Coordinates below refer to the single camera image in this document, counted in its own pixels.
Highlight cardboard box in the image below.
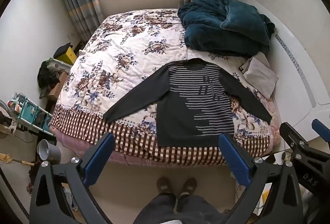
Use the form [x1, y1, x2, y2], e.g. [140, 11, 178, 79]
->
[47, 72, 69, 101]

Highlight person's shoe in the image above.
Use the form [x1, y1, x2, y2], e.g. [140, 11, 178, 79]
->
[156, 177, 177, 200]
[178, 177, 198, 199]

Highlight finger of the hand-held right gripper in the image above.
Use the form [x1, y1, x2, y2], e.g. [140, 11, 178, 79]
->
[279, 122, 310, 157]
[311, 118, 330, 143]

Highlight yellow printed bag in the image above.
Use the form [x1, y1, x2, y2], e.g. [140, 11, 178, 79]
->
[260, 183, 274, 214]

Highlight person's right shoe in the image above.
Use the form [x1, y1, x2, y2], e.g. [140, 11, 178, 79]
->
[178, 177, 198, 199]

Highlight dark striped sweater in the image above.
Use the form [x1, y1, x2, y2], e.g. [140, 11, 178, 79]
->
[103, 58, 273, 148]

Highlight black fabric item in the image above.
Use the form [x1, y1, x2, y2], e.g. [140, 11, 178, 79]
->
[53, 43, 72, 58]

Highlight yellow box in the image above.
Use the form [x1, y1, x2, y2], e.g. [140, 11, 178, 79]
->
[56, 47, 77, 65]

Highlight teal plush blanket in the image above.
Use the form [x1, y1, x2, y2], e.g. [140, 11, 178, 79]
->
[177, 0, 276, 57]

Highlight white headboard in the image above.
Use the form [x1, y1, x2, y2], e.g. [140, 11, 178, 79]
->
[237, 0, 330, 142]

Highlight floral bedspread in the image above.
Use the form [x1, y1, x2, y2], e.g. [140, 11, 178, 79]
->
[50, 8, 281, 164]

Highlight grey bucket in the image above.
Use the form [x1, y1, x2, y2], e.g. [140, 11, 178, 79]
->
[37, 139, 62, 163]

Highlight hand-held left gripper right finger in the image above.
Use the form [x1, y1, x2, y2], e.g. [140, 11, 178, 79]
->
[219, 133, 304, 224]

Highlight dark clothes pile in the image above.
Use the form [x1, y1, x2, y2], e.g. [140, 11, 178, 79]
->
[37, 60, 61, 94]

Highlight light grey pillow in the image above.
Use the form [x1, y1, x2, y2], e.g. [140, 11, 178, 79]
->
[243, 52, 279, 100]

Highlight black phone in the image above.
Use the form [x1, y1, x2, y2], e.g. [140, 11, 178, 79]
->
[238, 59, 252, 74]

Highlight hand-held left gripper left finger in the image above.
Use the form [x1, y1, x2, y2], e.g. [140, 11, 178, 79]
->
[29, 133, 116, 224]

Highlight person's left shoe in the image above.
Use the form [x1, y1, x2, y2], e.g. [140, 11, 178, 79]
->
[156, 177, 177, 200]

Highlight teal storage rack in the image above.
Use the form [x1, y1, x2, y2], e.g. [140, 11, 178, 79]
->
[10, 94, 55, 135]

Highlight wooden broom handle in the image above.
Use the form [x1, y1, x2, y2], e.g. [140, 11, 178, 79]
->
[0, 153, 35, 167]

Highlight person's dark trousers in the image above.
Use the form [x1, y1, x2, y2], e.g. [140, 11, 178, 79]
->
[133, 193, 225, 224]

